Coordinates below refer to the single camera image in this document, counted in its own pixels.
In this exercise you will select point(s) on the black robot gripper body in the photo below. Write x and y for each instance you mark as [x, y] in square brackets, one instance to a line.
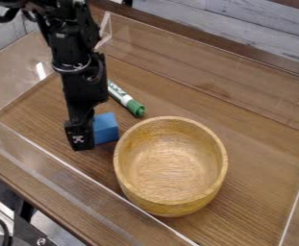
[85, 84]

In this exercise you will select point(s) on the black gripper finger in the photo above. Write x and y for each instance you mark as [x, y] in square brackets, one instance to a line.
[81, 135]

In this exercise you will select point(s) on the blue foam block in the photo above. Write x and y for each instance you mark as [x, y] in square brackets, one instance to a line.
[105, 128]

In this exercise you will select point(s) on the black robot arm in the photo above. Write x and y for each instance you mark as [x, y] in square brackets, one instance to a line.
[71, 34]

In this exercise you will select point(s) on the brown wooden bowl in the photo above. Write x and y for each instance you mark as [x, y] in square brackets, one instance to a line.
[172, 164]

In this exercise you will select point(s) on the green white marker pen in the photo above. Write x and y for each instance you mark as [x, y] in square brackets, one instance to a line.
[126, 100]

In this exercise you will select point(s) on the black metal table frame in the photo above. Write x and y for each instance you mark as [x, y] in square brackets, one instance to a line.
[25, 234]

